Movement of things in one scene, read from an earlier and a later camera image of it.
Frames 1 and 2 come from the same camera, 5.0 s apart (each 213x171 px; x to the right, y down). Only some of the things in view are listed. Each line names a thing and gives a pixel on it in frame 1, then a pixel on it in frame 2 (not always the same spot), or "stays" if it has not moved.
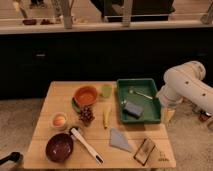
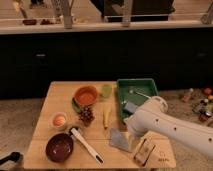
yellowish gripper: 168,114 → 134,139
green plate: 75,106 stays
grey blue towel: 117,140 stays
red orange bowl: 85,95 stays
